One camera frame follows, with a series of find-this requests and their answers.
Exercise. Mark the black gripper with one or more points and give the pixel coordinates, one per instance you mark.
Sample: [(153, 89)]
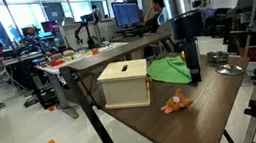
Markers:
[(187, 26)]

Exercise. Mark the orange animal plush toy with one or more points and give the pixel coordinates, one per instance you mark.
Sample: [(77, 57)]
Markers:
[(176, 103)]

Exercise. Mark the small black robot arm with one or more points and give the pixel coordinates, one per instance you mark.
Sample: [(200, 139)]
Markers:
[(90, 39)]

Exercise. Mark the green cloth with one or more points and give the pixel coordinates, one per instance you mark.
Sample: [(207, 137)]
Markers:
[(168, 71)]

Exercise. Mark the small steel pot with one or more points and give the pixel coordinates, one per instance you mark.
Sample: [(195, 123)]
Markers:
[(217, 57)]

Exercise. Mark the steel pot lid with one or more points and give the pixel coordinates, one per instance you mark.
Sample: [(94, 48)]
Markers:
[(229, 69)]

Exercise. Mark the red crate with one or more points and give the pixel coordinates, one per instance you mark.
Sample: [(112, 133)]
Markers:
[(252, 54)]

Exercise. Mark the seated person dark shirt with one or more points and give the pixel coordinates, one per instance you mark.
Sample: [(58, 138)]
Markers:
[(152, 19)]

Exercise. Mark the cream wooden box red drawer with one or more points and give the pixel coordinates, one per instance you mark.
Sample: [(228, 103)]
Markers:
[(125, 88)]

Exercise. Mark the computer monitor blue screen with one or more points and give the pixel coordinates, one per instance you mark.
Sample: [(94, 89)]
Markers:
[(126, 13)]

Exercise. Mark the standing person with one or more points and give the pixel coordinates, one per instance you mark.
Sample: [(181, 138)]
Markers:
[(96, 13)]

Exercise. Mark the white table with toys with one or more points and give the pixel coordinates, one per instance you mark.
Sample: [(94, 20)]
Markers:
[(53, 70)]

